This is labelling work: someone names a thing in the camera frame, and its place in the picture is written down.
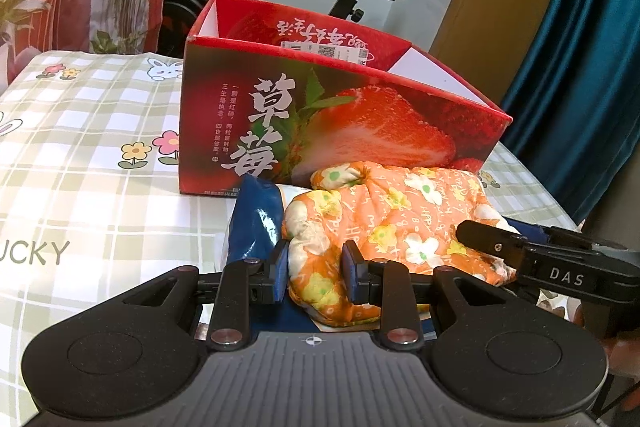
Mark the white shipping label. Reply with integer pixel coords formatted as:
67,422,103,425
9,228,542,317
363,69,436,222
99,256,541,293
280,39,376,65

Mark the red strawberry print cardboard box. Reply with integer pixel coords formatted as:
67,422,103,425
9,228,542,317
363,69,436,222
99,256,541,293
177,0,515,202

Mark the person's right hand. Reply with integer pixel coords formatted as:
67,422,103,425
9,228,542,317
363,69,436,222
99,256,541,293
570,299,640,383

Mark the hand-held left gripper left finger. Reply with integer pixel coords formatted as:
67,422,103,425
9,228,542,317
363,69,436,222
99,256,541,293
122,239,292,353

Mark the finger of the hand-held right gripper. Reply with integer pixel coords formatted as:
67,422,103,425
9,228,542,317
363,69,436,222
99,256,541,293
456,220,526,275

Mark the blue curtain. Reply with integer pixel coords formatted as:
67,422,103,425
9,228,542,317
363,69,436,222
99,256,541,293
500,0,640,228

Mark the orange floral oven mitt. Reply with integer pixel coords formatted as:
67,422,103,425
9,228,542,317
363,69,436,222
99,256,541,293
282,159,521,323

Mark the checkered cartoon tablecloth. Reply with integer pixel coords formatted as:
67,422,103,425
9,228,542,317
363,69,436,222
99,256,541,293
0,49,591,427

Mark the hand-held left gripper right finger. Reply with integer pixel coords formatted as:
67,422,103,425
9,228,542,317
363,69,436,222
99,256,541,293
340,239,496,350

